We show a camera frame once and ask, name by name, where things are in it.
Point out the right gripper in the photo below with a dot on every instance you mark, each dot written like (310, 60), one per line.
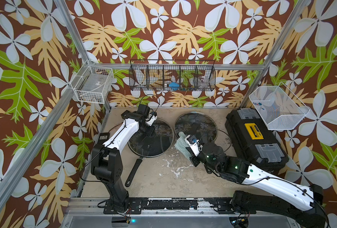
(192, 154)

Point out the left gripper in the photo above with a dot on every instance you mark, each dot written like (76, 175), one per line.
(147, 128)

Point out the glass pot lid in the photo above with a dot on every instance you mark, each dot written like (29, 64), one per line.
(203, 126)
(154, 145)

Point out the green microfibre cloth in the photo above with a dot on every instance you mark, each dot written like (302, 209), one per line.
(182, 144)

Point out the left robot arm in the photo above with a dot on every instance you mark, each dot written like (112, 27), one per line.
(106, 162)

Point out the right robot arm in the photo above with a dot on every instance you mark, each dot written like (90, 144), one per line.
(299, 202)

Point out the left black frying pan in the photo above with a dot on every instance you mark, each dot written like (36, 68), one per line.
(134, 171)

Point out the blue object in basket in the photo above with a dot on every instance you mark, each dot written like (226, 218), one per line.
(174, 86)

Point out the black tool case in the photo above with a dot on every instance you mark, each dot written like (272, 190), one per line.
(253, 142)

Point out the black power adapter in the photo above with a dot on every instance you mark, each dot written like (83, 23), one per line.
(103, 137)

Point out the white mesh basket right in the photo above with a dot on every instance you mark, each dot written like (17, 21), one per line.
(279, 107)

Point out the black wire basket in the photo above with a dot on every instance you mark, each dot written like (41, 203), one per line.
(191, 75)

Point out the white wire basket left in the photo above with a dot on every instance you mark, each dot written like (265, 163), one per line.
(92, 83)

